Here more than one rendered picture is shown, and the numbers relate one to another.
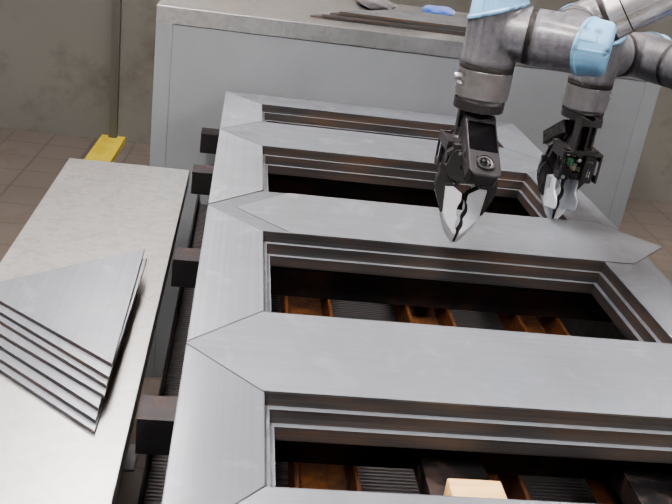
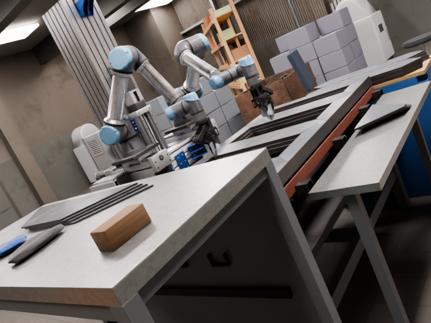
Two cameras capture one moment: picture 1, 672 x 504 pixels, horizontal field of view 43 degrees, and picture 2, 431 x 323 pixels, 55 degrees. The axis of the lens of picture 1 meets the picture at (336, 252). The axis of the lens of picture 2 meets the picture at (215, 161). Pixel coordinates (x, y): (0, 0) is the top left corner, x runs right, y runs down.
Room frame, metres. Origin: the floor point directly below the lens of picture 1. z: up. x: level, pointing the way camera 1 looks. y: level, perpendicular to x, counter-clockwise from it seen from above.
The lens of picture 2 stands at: (2.90, 1.25, 1.31)
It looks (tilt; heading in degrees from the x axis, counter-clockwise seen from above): 12 degrees down; 229
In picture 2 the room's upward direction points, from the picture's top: 25 degrees counter-clockwise
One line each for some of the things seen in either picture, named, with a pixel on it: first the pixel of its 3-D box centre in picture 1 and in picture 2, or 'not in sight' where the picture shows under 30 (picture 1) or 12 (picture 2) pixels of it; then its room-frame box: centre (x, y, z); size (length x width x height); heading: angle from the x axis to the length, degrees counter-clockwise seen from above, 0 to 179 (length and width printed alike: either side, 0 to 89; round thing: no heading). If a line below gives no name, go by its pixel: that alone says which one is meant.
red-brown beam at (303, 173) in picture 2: not in sight; (324, 139); (1.29, 0.17, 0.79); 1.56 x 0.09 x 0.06; 8
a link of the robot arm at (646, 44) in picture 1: (646, 57); (177, 110); (1.49, -0.48, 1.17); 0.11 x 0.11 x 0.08; 33
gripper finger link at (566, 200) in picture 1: (568, 201); (211, 149); (1.45, -0.40, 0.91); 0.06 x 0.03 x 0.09; 8
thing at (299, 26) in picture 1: (401, 25); (64, 231); (2.45, -0.09, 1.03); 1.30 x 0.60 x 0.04; 98
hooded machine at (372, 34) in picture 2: not in sight; (362, 32); (-4.89, -2.33, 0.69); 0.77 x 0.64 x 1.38; 98
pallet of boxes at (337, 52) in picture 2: not in sight; (317, 60); (-3.53, -2.60, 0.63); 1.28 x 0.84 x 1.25; 95
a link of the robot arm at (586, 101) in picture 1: (587, 98); (199, 116); (1.45, -0.39, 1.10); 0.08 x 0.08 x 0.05
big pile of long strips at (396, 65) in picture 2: not in sight; (362, 78); (0.29, -0.04, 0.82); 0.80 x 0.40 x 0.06; 98
